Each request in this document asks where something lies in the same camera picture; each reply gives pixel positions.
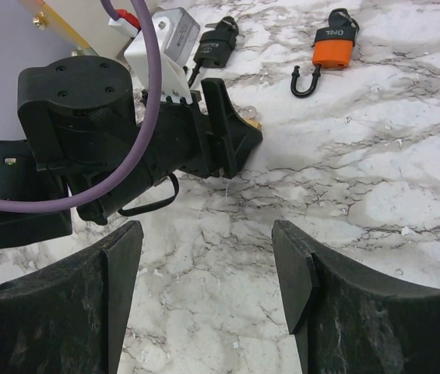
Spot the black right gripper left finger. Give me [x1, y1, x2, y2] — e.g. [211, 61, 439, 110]
[0, 221, 143, 373]

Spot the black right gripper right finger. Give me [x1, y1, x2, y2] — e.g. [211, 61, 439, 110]
[272, 221, 440, 373]

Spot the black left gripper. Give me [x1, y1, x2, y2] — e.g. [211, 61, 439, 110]
[157, 78, 262, 179]

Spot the brass padlock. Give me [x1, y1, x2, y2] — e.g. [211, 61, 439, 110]
[244, 118, 262, 130]

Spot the black Kaijing padlock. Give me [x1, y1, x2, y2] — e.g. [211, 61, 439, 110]
[188, 16, 239, 87]

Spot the orange and black padlock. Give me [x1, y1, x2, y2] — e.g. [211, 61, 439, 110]
[290, 8, 360, 98]

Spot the small silver key bunch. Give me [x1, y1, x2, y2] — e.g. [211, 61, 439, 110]
[240, 106, 257, 119]

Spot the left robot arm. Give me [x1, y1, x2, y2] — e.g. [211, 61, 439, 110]
[0, 56, 262, 225]

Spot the cream cylinder with coloured face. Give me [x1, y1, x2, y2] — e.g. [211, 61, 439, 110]
[19, 0, 131, 59]

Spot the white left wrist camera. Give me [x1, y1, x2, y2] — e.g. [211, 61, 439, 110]
[108, 7, 200, 104]

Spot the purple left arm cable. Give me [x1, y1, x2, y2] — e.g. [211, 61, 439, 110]
[0, 0, 163, 214]

